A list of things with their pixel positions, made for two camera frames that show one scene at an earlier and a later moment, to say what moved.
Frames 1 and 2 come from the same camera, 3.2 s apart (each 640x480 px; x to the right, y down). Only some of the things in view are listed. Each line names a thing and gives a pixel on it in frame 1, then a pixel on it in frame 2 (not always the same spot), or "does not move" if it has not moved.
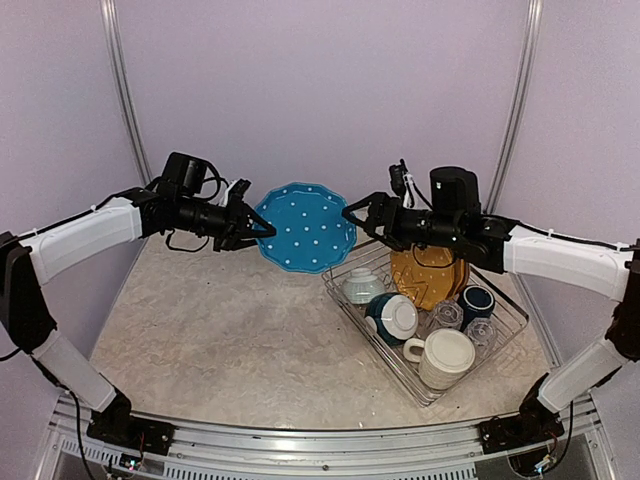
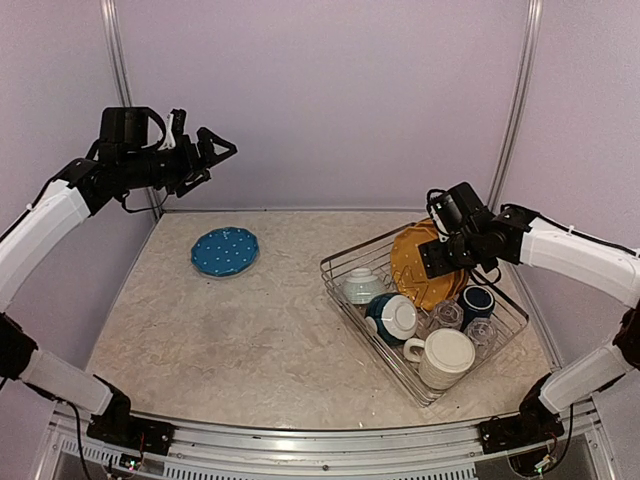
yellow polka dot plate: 424,274 does not move
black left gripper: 237,225 → 190,164
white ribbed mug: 445,356 does not move
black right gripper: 392,223 → 435,263
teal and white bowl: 391,317 does not move
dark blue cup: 476,302 does not move
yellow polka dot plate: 460,277 does not move
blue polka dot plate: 312,233 → 225,251
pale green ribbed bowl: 361,286 does not move
